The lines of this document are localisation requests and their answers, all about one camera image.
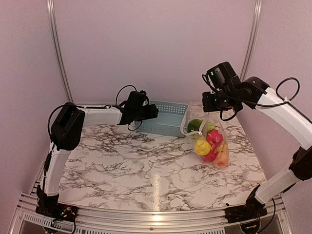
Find red fake apple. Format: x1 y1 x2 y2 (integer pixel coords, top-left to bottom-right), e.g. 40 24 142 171
203 129 223 162

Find right aluminium frame post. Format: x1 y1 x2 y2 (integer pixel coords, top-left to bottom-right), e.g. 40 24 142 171
240 0 263 81

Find orange fake peach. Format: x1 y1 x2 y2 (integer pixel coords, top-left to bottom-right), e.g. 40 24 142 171
213 143 229 169

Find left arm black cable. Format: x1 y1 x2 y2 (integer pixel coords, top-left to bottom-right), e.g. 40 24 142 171
115 84 149 131

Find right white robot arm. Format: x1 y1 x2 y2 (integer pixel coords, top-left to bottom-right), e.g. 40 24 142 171
202 61 312 218

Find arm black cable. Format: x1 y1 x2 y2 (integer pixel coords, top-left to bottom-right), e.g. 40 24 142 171
201 73 301 121
115 84 149 131

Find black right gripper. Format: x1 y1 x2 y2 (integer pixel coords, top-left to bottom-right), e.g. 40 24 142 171
202 88 238 112

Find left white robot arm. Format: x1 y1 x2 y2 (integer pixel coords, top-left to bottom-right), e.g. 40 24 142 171
37 91 158 198

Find front aluminium table rail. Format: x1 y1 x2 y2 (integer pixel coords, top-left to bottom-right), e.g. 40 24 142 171
9 194 293 234

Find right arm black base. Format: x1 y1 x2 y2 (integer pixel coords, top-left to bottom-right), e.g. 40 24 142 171
225 185 268 223

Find light blue plastic basket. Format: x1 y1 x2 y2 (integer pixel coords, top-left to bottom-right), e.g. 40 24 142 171
134 100 188 137

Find left aluminium frame post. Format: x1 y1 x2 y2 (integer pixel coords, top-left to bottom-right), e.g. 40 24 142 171
47 0 74 102

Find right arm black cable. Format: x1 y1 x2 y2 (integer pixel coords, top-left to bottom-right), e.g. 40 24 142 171
201 73 301 121

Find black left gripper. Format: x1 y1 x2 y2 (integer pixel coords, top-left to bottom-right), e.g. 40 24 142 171
134 103 158 121

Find clear zip top bag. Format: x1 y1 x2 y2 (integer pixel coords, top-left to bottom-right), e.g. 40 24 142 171
180 101 230 169

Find aluminium frame post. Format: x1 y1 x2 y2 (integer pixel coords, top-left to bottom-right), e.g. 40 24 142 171
240 0 263 81
47 0 74 102

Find green fake pear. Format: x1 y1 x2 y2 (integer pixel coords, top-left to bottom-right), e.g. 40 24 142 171
204 122 215 133

